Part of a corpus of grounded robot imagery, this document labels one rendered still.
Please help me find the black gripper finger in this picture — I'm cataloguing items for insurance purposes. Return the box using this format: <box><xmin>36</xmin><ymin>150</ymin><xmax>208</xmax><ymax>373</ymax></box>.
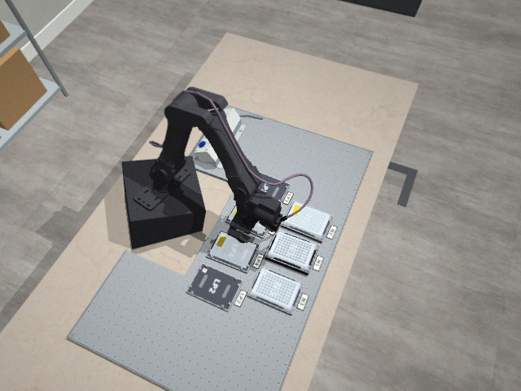
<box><xmin>236</xmin><ymin>235</ymin><xmax>250</xmax><ymax>244</ymax></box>

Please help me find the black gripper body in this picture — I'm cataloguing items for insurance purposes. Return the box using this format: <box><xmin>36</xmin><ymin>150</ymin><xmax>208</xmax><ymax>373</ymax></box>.
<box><xmin>227</xmin><ymin>210</ymin><xmax>253</xmax><ymax>239</ymax></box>

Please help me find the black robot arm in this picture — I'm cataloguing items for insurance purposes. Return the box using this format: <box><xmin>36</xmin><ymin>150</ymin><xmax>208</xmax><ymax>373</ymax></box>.
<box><xmin>134</xmin><ymin>87</ymin><xmax>282</xmax><ymax>232</ymax></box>

